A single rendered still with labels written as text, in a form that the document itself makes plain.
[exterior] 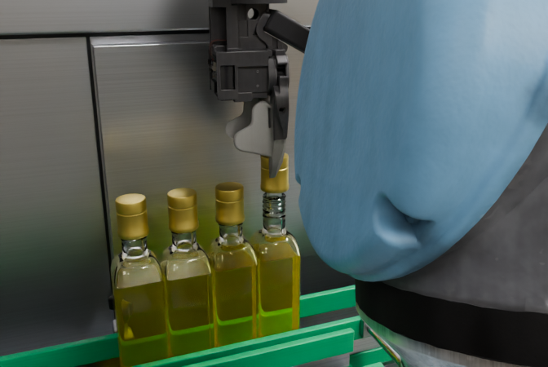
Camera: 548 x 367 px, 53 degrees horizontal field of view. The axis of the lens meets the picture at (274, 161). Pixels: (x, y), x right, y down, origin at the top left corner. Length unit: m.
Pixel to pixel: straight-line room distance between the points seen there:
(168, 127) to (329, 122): 0.59
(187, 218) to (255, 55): 0.20
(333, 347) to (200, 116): 0.35
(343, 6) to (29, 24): 0.59
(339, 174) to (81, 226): 0.68
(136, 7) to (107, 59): 0.07
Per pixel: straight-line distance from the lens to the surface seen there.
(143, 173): 0.77
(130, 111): 0.74
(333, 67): 0.18
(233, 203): 0.66
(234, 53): 0.61
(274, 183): 0.67
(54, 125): 0.77
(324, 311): 0.84
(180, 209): 0.64
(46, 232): 0.82
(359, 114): 0.15
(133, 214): 0.64
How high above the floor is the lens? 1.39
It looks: 18 degrees down
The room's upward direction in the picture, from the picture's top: straight up
